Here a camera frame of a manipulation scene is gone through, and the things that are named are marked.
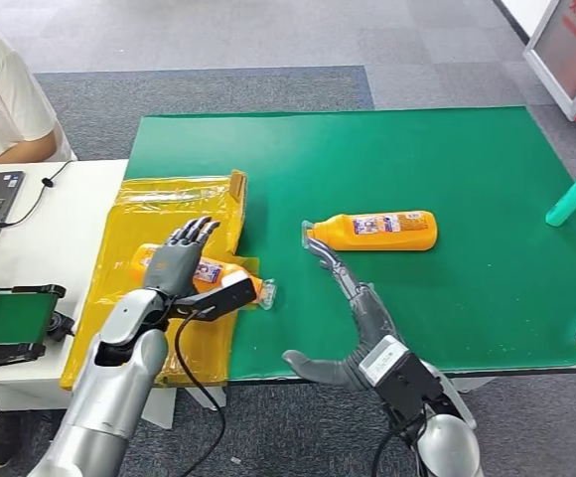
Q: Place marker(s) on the orange detergent bottle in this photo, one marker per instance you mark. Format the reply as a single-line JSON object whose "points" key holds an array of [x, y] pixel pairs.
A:
{"points": [[208, 271], [382, 238]]}

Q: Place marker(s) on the teal bottle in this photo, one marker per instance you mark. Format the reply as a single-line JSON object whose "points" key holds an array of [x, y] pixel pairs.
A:
{"points": [[573, 197]]}

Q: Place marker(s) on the sign stand with red text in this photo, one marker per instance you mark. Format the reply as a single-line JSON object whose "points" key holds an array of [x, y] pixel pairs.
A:
{"points": [[566, 52]]}

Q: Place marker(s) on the small green belt conveyor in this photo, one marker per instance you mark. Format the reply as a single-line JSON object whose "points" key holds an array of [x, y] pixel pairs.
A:
{"points": [[14, 316]]}

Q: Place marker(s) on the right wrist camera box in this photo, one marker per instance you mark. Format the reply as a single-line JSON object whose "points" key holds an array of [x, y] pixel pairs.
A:
{"points": [[382, 361]]}

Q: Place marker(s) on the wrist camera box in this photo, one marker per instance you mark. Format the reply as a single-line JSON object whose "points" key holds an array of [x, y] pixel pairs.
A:
{"points": [[382, 361], [228, 299]]}

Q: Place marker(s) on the brown cardboard piece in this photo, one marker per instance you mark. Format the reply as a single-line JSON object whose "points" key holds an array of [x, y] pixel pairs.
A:
{"points": [[238, 186]]}

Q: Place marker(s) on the person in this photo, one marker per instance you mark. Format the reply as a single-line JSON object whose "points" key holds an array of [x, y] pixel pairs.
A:
{"points": [[5, 99]]}

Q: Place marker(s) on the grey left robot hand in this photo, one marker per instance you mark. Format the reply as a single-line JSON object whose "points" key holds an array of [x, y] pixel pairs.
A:
{"points": [[174, 266]]}

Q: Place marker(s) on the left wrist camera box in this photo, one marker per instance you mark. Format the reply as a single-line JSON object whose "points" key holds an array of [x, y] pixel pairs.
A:
{"points": [[228, 299]]}

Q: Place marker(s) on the white panel with black edge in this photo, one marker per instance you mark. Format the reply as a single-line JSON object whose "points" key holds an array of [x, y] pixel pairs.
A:
{"points": [[521, 10]]}

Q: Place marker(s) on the green table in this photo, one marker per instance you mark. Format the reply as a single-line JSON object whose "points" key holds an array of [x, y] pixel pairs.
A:
{"points": [[417, 164]]}

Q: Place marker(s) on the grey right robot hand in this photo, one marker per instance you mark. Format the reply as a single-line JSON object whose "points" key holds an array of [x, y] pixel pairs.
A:
{"points": [[372, 322]]}

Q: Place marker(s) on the white desk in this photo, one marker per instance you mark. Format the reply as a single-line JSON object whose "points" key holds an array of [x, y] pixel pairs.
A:
{"points": [[79, 217]]}

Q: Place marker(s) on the yellow plastic bag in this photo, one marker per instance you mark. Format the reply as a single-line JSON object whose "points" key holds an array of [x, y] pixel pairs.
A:
{"points": [[119, 217]]}

